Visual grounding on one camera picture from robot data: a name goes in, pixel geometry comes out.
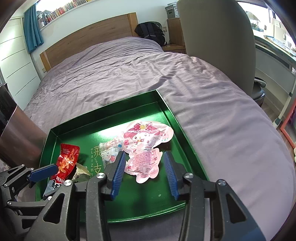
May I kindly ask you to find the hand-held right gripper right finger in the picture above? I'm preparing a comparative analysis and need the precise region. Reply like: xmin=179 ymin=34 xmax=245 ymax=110
xmin=163 ymin=151 xmax=266 ymax=241

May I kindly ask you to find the clear pastel candy packet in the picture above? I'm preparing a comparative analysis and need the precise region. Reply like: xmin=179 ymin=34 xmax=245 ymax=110
xmin=99 ymin=137 xmax=125 ymax=169

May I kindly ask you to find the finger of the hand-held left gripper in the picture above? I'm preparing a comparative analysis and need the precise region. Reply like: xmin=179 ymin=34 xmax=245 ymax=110
xmin=6 ymin=196 xmax=55 ymax=209
xmin=0 ymin=163 xmax=59 ymax=189

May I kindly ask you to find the row of books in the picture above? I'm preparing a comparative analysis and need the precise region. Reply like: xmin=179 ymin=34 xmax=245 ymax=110
xmin=36 ymin=0 xmax=93 ymax=29

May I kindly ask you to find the green tray box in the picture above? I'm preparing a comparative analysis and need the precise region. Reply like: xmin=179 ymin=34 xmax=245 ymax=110
xmin=35 ymin=89 xmax=210 ymax=224

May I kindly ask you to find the orange frame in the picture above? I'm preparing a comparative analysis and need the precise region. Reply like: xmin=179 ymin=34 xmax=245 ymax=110
xmin=280 ymin=111 xmax=296 ymax=149

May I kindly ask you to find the black backpack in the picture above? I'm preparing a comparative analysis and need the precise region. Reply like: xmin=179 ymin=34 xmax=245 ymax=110
xmin=134 ymin=21 xmax=167 ymax=46

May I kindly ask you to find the olive green candy packet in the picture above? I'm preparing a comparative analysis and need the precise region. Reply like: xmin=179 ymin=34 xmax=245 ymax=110
xmin=70 ymin=162 xmax=92 ymax=183

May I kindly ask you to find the teal curtain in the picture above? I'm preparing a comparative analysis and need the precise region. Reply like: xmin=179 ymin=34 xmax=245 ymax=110
xmin=24 ymin=3 xmax=44 ymax=54

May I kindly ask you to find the pink cartoon snack packet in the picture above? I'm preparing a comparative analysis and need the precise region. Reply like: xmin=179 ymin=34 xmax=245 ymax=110
xmin=122 ymin=119 xmax=174 ymax=184

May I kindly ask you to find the wooden nightstand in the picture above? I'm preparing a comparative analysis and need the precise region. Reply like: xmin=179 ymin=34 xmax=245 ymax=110
xmin=162 ymin=17 xmax=186 ymax=54

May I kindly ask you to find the white desk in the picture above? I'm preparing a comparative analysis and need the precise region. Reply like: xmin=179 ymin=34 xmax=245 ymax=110
xmin=253 ymin=35 xmax=296 ymax=128

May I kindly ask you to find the beige chair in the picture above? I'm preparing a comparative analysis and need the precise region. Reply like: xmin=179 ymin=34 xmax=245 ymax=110
xmin=176 ymin=0 xmax=266 ymax=107

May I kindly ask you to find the wooden headboard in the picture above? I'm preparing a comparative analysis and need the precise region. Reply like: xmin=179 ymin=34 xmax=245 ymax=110
xmin=40 ymin=13 xmax=139 ymax=72

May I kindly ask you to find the white wardrobe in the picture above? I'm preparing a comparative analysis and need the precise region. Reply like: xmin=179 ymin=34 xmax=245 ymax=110
xmin=0 ymin=19 xmax=41 ymax=109

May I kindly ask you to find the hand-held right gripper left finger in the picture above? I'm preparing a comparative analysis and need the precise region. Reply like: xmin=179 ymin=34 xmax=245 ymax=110
xmin=23 ymin=151 xmax=126 ymax=241

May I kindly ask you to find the grey printer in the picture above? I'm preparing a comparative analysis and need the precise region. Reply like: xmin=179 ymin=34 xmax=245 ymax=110
xmin=165 ymin=2 xmax=179 ymax=19

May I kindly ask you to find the long red white snack packet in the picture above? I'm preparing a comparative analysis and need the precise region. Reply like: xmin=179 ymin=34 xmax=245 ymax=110
xmin=43 ymin=143 xmax=80 ymax=196

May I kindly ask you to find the brown black electric kettle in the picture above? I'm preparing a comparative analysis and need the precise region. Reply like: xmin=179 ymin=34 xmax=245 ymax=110
xmin=0 ymin=83 xmax=48 ymax=171

